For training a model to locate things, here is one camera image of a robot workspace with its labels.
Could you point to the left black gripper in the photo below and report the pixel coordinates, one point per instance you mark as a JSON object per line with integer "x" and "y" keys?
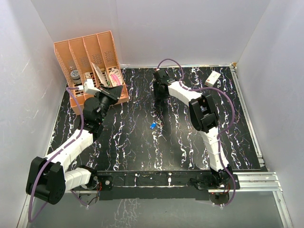
{"x": 113, "y": 93}

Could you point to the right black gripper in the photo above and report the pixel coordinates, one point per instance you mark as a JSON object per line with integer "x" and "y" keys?
{"x": 157, "y": 95}

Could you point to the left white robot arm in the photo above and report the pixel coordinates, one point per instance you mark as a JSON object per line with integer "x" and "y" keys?
{"x": 49, "y": 177}

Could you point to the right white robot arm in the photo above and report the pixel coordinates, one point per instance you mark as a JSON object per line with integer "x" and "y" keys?
{"x": 204, "y": 118}

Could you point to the white packaged card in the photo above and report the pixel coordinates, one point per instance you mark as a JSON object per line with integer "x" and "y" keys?
{"x": 102, "y": 75}

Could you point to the small white beige box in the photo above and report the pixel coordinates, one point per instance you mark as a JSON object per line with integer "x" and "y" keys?
{"x": 87, "y": 75}

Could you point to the orange perforated file organizer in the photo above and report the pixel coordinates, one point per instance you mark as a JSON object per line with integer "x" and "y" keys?
{"x": 80, "y": 53}

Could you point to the grey round canister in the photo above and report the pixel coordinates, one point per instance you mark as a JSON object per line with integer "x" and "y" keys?
{"x": 75, "y": 76}

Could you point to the blue key tag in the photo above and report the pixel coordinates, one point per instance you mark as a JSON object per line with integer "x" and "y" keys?
{"x": 153, "y": 125}

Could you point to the white red small box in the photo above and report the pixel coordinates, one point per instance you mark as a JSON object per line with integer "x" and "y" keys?
{"x": 212, "y": 79}

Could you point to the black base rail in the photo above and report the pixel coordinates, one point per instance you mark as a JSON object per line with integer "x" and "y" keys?
{"x": 199, "y": 185}

